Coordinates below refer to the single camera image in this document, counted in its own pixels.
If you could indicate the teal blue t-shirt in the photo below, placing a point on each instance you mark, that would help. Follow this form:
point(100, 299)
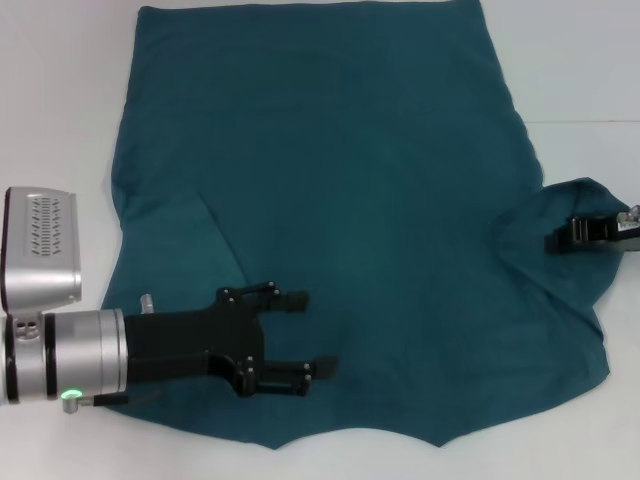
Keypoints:
point(350, 175)

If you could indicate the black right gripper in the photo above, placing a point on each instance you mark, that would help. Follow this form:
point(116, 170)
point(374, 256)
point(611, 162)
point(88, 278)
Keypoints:
point(605, 232)

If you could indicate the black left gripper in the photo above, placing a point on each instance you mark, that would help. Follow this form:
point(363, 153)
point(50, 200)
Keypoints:
point(200, 342)

